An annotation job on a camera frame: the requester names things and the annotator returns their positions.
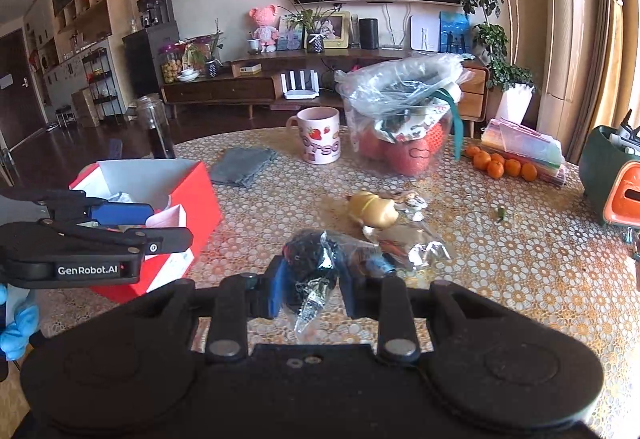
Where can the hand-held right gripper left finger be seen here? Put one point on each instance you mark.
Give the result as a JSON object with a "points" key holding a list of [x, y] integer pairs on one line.
{"points": [[274, 291]]}

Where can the small pink box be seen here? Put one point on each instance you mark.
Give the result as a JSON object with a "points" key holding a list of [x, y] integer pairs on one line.
{"points": [[170, 216]]}

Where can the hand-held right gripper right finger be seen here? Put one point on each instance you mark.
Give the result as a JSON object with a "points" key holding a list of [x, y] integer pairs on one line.
{"points": [[356, 294]]}

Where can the pile of tangerines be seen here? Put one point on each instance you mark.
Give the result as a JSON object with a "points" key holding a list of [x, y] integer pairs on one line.
{"points": [[500, 166]]}

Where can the brown cardboard box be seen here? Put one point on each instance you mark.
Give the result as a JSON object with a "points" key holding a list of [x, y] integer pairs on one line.
{"points": [[85, 108]]}

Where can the red cardboard box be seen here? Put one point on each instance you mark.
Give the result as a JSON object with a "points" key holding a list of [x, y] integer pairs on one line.
{"points": [[200, 204]]}

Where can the black speaker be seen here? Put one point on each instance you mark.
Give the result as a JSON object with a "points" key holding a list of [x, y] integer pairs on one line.
{"points": [[369, 33]]}

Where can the blue chair back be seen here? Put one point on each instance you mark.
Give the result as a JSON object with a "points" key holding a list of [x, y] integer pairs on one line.
{"points": [[115, 149]]}

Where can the pink doll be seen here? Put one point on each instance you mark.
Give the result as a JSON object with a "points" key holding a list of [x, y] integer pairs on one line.
{"points": [[264, 26]]}

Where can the yellow photo frame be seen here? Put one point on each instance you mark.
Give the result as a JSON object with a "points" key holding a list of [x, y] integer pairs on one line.
{"points": [[335, 31]]}

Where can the glass bottle dark liquid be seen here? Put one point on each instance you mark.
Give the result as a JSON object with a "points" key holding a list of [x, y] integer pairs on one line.
{"points": [[155, 129]]}

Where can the pink strawberry mug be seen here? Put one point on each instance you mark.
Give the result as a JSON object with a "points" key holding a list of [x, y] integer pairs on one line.
{"points": [[320, 139]]}

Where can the metal key bunch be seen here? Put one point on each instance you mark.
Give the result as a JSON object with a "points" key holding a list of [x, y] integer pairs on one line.
{"points": [[632, 244]]}

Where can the silver foil wrapper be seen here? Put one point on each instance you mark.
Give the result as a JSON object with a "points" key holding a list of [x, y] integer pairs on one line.
{"points": [[430, 254]]}

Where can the pink lidded jar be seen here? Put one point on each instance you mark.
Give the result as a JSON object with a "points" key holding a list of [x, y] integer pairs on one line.
{"points": [[196, 51]]}

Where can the grey cloth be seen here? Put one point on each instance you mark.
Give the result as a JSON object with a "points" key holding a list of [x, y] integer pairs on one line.
{"points": [[242, 166]]}

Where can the yellow curtain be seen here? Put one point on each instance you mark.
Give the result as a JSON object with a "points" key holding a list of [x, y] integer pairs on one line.
{"points": [[617, 19]]}

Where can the dark wooden door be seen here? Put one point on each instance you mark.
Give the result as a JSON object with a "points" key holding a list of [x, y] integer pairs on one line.
{"points": [[17, 89]]}

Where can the small plant dotted pot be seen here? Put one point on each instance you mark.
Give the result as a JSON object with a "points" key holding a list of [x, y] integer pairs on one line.
{"points": [[212, 68]]}

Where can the blue pink picture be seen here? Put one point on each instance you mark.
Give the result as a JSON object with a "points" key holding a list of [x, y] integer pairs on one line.
{"points": [[287, 39]]}

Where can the white bowl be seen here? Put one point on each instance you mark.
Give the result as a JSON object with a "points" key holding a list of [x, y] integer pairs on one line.
{"points": [[188, 76]]}

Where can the wooden television cabinet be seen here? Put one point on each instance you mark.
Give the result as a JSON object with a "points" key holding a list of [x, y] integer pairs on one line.
{"points": [[220, 89]]}

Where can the blue painting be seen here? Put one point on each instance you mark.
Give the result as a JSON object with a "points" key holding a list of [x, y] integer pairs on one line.
{"points": [[455, 33]]}

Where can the black coffee machine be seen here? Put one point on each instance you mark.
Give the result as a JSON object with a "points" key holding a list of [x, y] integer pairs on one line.
{"points": [[155, 9]]}

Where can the jar of yellow snacks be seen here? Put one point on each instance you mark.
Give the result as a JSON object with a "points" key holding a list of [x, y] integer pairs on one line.
{"points": [[171, 66]]}

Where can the small flat box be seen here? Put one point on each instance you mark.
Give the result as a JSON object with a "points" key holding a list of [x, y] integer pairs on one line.
{"points": [[246, 69]]}

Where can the white router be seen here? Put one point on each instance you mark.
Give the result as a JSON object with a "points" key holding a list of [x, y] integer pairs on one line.
{"points": [[300, 86]]}

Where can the green orange desk organiser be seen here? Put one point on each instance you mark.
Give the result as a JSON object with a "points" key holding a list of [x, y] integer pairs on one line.
{"points": [[607, 179]]}

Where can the yellow duck toy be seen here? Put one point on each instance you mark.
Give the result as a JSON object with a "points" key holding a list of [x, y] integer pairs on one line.
{"points": [[372, 209]]}

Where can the clear plastic bag of apples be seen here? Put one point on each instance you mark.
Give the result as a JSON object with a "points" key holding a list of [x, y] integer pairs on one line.
{"points": [[400, 94]]}

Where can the standing air conditioner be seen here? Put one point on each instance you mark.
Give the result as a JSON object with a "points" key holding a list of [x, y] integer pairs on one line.
{"points": [[570, 19]]}

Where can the black clear snack packet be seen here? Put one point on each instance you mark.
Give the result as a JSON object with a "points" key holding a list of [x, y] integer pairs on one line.
{"points": [[307, 259]]}

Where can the orchid plant dark pot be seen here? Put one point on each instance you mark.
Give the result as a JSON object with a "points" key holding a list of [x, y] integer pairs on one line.
{"points": [[315, 41]]}

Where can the black rolling rack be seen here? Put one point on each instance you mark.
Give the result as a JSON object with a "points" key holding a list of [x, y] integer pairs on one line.
{"points": [[102, 84]]}

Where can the person's left hand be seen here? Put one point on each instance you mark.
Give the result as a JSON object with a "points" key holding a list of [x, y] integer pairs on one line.
{"points": [[22, 326]]}

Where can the black cabinet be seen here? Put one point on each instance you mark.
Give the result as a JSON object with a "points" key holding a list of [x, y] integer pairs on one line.
{"points": [[145, 59]]}

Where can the small green object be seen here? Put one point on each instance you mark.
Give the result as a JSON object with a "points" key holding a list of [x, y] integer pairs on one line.
{"points": [[500, 214]]}

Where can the white board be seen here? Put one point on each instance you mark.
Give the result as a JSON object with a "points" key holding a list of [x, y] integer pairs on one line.
{"points": [[425, 33]]}

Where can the small grey cup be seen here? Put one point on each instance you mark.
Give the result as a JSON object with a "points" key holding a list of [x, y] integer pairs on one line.
{"points": [[254, 46]]}

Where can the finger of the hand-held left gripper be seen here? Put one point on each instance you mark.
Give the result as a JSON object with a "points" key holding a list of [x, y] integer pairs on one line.
{"points": [[167, 240], [122, 214]]}

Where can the black stool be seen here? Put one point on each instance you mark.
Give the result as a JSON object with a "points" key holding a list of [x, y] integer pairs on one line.
{"points": [[64, 111]]}

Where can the lace-patterned desktop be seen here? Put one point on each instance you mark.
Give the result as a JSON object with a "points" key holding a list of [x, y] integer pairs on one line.
{"points": [[525, 269]]}

